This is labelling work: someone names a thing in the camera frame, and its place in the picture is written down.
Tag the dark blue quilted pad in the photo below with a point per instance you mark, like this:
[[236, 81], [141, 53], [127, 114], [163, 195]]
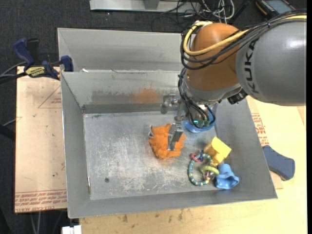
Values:
[[280, 162]]

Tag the yellow toy block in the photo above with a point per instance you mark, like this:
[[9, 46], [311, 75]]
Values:
[[218, 149]]

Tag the brown cardboard board, red print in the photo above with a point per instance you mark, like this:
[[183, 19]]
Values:
[[39, 130]]

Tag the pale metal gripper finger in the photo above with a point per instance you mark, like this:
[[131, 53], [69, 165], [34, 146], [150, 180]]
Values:
[[170, 101], [174, 136]]

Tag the orange mesh sponge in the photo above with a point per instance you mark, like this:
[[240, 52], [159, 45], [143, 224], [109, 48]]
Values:
[[159, 144]]

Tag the light blue rubber toy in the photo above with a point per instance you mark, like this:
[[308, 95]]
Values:
[[225, 178]]

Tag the grey metal bin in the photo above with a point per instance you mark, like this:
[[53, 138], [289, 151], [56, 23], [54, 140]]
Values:
[[122, 155]]

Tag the blue cup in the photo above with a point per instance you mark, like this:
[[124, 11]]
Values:
[[192, 128]]

